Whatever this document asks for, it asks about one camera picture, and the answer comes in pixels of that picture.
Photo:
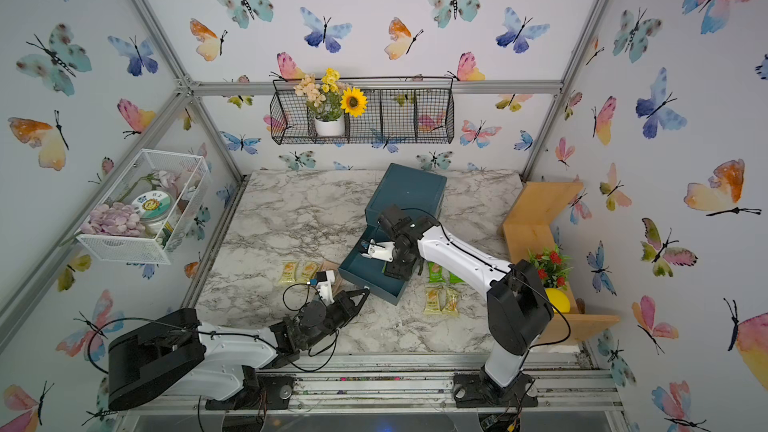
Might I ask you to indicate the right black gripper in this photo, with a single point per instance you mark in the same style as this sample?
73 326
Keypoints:
400 272

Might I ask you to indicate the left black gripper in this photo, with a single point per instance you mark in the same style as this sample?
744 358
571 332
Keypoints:
345 308

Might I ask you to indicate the dark teal drawer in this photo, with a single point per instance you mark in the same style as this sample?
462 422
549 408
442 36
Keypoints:
365 272

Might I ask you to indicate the green cookie packet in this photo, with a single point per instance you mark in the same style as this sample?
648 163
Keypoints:
454 280
435 273

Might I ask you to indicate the yellow cookie packet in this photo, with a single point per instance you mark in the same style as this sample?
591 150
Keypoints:
432 301
288 274
307 271
451 305

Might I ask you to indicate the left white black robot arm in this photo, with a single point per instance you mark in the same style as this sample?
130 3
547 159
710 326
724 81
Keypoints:
179 354

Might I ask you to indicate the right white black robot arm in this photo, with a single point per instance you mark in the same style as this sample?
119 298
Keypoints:
518 308

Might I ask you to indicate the dark teal drawer cabinet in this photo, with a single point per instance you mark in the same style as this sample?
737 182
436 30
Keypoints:
412 190

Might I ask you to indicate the pink wooden brush tray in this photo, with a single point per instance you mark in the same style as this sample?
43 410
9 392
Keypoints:
329 266

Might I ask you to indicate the red flower green plant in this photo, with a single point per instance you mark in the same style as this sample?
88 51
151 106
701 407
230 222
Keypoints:
552 266

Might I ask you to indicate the white pot yellow flowers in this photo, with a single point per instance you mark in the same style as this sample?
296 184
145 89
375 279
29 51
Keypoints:
330 102

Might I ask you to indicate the yellow toy on shelf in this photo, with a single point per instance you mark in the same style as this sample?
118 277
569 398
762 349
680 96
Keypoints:
559 299

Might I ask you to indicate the round green label tin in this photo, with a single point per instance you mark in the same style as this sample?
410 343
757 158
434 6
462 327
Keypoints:
152 206

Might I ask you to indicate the pink artificial flower bunch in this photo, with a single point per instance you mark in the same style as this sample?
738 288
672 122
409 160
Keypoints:
113 220

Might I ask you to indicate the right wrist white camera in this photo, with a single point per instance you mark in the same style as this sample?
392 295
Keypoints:
382 251

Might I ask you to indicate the wrist white camera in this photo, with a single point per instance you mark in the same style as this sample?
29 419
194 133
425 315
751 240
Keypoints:
323 282
382 251

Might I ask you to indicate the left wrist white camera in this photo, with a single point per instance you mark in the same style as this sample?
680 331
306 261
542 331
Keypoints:
323 282

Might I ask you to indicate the black wire wall basket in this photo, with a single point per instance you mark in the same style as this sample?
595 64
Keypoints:
399 111

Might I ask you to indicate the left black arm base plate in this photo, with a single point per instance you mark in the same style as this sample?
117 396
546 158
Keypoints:
260 392

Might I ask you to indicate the wooden wall shelf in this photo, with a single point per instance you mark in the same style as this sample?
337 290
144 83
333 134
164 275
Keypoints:
526 229

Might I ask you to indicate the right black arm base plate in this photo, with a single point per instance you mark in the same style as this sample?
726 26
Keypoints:
478 390

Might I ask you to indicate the white mesh wall basket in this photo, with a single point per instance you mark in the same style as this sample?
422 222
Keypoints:
186 178

